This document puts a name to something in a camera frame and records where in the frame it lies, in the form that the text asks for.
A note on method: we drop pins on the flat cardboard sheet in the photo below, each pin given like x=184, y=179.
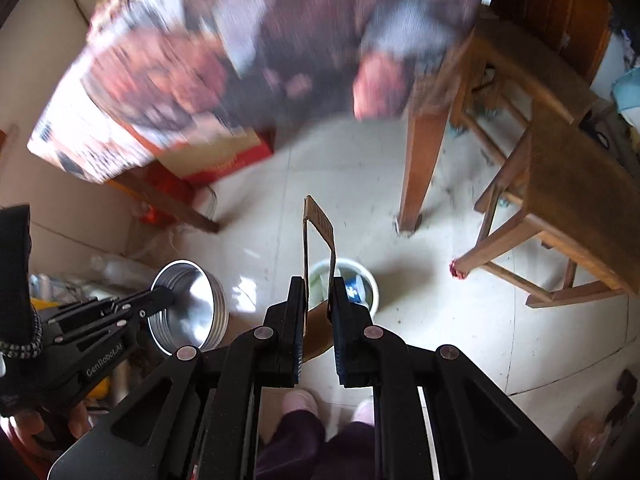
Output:
x=60, y=200

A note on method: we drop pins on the white bucket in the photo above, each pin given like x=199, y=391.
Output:
x=370, y=285

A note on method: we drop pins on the person's left hand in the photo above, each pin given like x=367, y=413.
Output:
x=77, y=422

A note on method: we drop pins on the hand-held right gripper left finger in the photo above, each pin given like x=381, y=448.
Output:
x=295, y=330

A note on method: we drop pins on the round metal tin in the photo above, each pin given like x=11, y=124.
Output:
x=195, y=305

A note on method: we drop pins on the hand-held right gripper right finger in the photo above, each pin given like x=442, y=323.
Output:
x=341, y=330

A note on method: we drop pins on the wooden stool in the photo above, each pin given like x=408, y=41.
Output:
x=525, y=70
x=575, y=185

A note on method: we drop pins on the wooden table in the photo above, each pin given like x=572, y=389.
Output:
x=420, y=170

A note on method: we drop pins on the brown cardboard piece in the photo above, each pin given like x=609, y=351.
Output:
x=320, y=220

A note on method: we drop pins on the pink slipper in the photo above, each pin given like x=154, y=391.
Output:
x=300, y=402
x=364, y=412

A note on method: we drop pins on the red and tan cardboard box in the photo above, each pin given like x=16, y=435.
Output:
x=220, y=160

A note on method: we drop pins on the person's purple trousers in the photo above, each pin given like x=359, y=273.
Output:
x=300, y=445

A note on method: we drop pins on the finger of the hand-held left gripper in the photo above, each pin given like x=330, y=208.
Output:
x=115, y=330
x=125, y=305

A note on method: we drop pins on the printed tablecloth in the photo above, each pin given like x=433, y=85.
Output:
x=200, y=60

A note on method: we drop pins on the light blue bag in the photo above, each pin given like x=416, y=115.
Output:
x=630, y=95

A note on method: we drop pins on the clear plastic bag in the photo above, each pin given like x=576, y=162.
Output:
x=115, y=270

